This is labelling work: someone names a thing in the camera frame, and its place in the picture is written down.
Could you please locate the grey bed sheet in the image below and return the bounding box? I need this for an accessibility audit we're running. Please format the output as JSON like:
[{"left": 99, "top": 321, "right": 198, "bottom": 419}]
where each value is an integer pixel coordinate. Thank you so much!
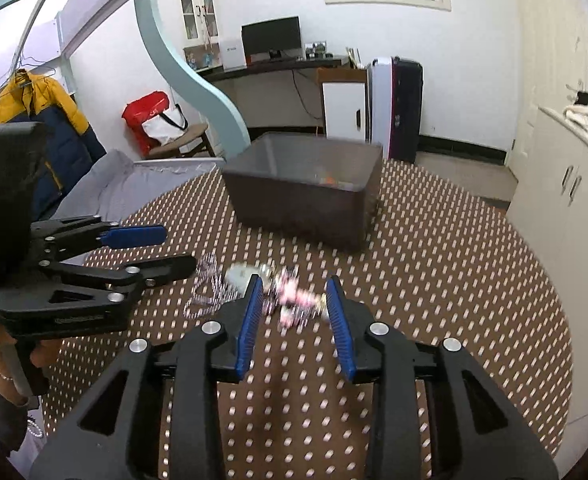
[{"left": 49, "top": 150, "right": 225, "bottom": 261}]

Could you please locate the teal bunk bed frame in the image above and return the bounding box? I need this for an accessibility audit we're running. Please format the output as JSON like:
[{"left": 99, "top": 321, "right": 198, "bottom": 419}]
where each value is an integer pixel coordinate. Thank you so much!
[{"left": 0, "top": 0, "right": 252, "bottom": 150}]

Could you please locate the white door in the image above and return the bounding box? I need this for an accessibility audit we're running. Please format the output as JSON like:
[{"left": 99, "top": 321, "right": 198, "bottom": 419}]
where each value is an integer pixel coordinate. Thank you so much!
[{"left": 506, "top": 0, "right": 588, "bottom": 171}]

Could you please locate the wooden chair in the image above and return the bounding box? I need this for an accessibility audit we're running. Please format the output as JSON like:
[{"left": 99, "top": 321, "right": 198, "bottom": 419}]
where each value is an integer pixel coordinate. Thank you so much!
[{"left": 146, "top": 122, "right": 215, "bottom": 160}]

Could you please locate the silver chain necklace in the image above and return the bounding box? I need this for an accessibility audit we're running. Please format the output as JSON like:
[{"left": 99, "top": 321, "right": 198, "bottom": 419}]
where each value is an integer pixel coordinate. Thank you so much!
[{"left": 184, "top": 254, "right": 241, "bottom": 317}]

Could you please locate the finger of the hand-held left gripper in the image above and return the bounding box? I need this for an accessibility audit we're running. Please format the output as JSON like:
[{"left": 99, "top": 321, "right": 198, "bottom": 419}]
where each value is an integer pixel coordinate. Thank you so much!
[
  {"left": 30, "top": 215, "right": 169, "bottom": 267},
  {"left": 39, "top": 255, "right": 198, "bottom": 311}
]

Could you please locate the white tote bag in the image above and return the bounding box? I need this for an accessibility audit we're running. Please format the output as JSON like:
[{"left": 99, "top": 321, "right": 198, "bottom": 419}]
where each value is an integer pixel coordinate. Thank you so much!
[{"left": 141, "top": 105, "right": 189, "bottom": 145}]

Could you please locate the grey storage box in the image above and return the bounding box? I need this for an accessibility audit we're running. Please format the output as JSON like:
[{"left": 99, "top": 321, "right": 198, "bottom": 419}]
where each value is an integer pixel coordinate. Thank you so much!
[{"left": 222, "top": 132, "right": 385, "bottom": 254}]

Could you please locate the dark suitcase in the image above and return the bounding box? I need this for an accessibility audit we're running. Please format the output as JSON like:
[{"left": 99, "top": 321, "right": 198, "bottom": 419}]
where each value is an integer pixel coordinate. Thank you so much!
[{"left": 390, "top": 57, "right": 423, "bottom": 164}]

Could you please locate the wire clothes hanger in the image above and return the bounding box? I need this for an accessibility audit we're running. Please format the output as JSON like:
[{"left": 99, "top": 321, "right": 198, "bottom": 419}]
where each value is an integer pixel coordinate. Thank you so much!
[{"left": 0, "top": 54, "right": 58, "bottom": 97}]

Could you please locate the white glass-door cabinet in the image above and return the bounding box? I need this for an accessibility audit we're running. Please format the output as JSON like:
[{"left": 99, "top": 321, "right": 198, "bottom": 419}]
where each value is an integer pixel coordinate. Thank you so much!
[{"left": 156, "top": 0, "right": 223, "bottom": 75}]

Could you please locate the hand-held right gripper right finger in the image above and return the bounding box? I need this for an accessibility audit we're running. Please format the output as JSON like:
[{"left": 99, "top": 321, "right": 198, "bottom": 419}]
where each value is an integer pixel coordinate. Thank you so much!
[{"left": 325, "top": 275, "right": 559, "bottom": 480}]

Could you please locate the dark corner desk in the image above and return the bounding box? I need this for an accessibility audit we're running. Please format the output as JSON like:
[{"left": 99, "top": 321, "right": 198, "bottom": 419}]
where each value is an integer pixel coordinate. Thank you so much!
[{"left": 196, "top": 55, "right": 351, "bottom": 131}]

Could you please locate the white sideboard cabinet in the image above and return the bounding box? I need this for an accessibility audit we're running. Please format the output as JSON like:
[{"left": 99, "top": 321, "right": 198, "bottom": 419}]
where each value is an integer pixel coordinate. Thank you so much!
[{"left": 506, "top": 105, "right": 588, "bottom": 471}]

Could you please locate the black computer monitor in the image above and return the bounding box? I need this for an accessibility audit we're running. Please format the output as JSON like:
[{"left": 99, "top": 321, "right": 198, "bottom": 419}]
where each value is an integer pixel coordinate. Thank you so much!
[{"left": 241, "top": 16, "right": 303, "bottom": 63}]

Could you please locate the yellow and navy jacket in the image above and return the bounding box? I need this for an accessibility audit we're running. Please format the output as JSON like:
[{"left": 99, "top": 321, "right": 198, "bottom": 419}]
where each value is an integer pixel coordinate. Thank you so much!
[{"left": 0, "top": 70, "right": 108, "bottom": 213}]

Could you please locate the white cardboard box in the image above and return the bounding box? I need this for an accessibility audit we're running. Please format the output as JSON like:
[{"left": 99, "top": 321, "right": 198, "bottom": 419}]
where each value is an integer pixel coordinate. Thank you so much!
[{"left": 219, "top": 38, "right": 247, "bottom": 71}]

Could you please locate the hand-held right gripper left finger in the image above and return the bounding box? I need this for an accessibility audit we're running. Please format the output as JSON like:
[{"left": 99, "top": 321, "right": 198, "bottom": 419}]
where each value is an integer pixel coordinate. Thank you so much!
[{"left": 29, "top": 275, "right": 265, "bottom": 480}]

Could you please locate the small desk clutter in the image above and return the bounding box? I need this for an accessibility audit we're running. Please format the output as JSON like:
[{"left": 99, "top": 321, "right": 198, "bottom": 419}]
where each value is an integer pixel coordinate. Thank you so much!
[{"left": 304, "top": 40, "right": 335, "bottom": 60}]

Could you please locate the silver round pendant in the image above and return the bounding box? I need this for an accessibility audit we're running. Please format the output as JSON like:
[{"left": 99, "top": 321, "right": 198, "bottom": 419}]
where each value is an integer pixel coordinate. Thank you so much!
[{"left": 226, "top": 263, "right": 275, "bottom": 297}]

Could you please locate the small white cabinet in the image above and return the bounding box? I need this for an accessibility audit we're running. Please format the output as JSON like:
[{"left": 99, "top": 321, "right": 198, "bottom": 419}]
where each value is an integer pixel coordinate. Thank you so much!
[{"left": 316, "top": 67, "right": 369, "bottom": 143}]

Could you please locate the white suitcase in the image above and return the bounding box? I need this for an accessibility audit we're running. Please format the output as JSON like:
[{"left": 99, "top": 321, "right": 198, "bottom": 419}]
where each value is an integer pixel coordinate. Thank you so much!
[{"left": 366, "top": 57, "right": 399, "bottom": 158}]

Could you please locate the brown polka-dot tablecloth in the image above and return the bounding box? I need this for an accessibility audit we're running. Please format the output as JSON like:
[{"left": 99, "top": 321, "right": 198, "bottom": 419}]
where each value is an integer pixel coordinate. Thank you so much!
[{"left": 41, "top": 157, "right": 574, "bottom": 480}]

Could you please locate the red bag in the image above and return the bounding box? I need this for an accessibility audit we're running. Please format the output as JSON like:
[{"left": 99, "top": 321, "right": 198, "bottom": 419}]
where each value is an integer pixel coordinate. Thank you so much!
[{"left": 122, "top": 91, "right": 172, "bottom": 156}]

